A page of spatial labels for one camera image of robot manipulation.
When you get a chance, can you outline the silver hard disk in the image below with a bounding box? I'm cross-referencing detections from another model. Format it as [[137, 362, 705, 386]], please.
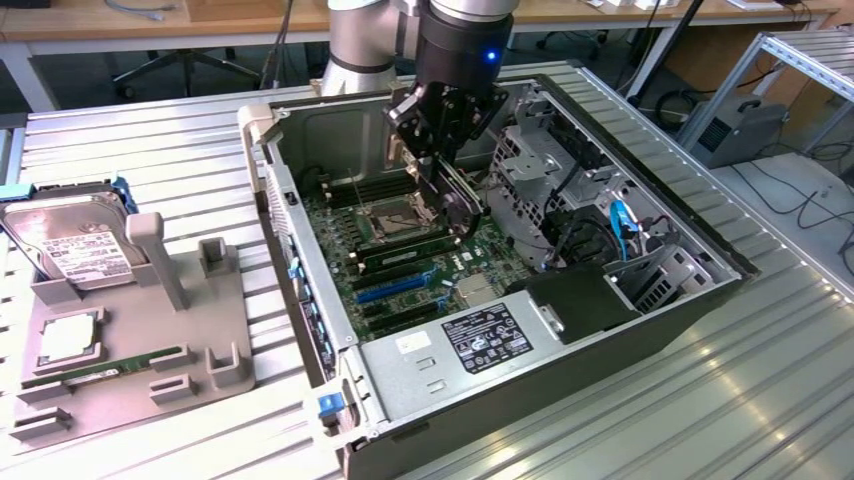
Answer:
[[0, 192, 153, 294]]

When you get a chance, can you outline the grey equipment box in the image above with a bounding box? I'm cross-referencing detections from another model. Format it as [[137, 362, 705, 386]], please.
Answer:
[[693, 97, 793, 170]]

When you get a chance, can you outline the green RAM stick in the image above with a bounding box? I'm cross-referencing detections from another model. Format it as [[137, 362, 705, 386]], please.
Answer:
[[19, 347, 186, 392], [362, 238, 464, 267]]

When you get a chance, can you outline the blue flat wire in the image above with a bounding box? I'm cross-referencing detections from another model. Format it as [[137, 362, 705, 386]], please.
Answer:
[[608, 199, 637, 262]]

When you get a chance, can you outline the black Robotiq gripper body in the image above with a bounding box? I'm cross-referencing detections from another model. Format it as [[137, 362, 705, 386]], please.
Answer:
[[413, 10, 517, 152]]

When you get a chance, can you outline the black office chair base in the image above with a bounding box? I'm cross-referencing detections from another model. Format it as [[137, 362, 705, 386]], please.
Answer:
[[536, 28, 610, 52], [110, 47, 263, 100]]

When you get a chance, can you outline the green motherboard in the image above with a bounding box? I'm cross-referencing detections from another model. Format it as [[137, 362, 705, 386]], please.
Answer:
[[304, 167, 536, 341]]

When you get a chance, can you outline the grey plastic parts rack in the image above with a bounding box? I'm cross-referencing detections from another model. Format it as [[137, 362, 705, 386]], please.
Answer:
[[6, 212, 259, 456]]

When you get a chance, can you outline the black RAM slot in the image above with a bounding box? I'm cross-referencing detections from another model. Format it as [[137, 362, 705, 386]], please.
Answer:
[[322, 175, 393, 195], [325, 180, 410, 203], [346, 227, 446, 254], [350, 233, 448, 260], [320, 169, 389, 187], [328, 187, 413, 210]]

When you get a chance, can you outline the dangling cable with plug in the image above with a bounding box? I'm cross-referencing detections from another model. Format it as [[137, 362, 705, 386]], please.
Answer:
[[266, 0, 297, 90]]

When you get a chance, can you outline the small silver chipset heatsink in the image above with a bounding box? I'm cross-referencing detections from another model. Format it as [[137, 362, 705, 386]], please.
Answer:
[[457, 277, 501, 307]]

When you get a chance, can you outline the grey network cable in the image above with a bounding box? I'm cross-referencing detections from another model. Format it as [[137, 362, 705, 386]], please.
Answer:
[[105, 0, 177, 22]]

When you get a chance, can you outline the black slanted stand pole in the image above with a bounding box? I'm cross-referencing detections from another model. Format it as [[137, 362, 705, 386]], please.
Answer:
[[625, 0, 708, 101]]

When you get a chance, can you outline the graphics card with metal bracket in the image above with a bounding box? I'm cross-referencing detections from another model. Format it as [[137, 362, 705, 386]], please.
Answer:
[[384, 132, 494, 247]]

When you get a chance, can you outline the black floor cable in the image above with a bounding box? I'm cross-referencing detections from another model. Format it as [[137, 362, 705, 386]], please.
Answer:
[[731, 142, 854, 234]]

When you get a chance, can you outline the silver CPU chip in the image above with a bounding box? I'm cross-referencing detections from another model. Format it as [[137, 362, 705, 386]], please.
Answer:
[[37, 313, 103, 370]]

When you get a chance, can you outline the long black expansion slot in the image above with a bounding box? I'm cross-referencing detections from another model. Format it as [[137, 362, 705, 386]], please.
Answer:
[[352, 267, 430, 292], [366, 310, 448, 337], [364, 298, 440, 322]]

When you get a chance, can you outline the aluminium profile frame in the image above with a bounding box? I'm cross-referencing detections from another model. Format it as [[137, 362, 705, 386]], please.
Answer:
[[674, 27, 854, 156]]

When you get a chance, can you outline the black cable bundle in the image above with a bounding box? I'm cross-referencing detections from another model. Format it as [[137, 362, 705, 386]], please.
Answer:
[[544, 149, 606, 269]]

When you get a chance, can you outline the wooden desk white frame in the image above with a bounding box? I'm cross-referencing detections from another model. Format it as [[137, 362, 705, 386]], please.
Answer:
[[0, 0, 336, 114], [513, 0, 843, 99]]

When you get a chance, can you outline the CPU socket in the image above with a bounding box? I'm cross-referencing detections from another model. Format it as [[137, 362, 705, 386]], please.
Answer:
[[364, 199, 430, 237]]

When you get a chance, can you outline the blue expansion slot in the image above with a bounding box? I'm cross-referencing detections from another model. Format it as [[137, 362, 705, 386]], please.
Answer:
[[357, 279, 436, 306]]

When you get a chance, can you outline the black plastic shroud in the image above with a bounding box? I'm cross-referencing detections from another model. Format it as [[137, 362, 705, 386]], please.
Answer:
[[506, 263, 644, 347]]

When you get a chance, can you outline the perforated metal disk bay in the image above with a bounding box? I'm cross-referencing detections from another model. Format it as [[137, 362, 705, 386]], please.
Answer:
[[604, 244, 727, 315]]

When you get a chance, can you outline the silver power supply unit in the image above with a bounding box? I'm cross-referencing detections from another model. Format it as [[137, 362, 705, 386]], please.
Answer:
[[357, 289, 569, 422]]

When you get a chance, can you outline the blue disk carrier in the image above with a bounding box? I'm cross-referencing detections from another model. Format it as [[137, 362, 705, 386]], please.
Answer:
[[0, 172, 141, 214]]

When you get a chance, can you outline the silver metal disk bay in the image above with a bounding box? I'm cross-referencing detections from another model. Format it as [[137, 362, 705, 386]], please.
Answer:
[[492, 122, 626, 216]]

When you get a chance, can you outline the open black PC case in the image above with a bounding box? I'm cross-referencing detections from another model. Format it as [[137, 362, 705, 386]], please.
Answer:
[[238, 72, 763, 480]]

